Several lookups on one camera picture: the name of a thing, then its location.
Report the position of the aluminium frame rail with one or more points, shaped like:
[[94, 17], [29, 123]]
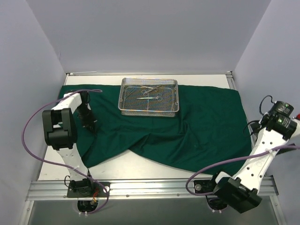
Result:
[[119, 189]]

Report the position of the green surgical drape cloth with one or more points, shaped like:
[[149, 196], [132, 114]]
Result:
[[208, 128]]

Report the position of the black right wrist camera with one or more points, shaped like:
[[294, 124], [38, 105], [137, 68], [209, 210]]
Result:
[[283, 108]]

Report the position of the metal mesh instrument tray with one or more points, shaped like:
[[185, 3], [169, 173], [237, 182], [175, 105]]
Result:
[[131, 89]]

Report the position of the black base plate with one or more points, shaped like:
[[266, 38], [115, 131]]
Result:
[[84, 189], [204, 186]]

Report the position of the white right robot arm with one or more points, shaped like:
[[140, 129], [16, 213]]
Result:
[[241, 190]]

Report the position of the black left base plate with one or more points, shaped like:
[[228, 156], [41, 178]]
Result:
[[84, 189]]

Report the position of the silver surgical scissors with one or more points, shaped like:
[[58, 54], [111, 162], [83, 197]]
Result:
[[148, 90]]

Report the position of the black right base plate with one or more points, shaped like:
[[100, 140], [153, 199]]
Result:
[[204, 186]]

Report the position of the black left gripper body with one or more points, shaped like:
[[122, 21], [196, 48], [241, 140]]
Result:
[[88, 121]]

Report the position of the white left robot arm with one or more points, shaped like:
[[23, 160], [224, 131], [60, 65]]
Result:
[[60, 132]]

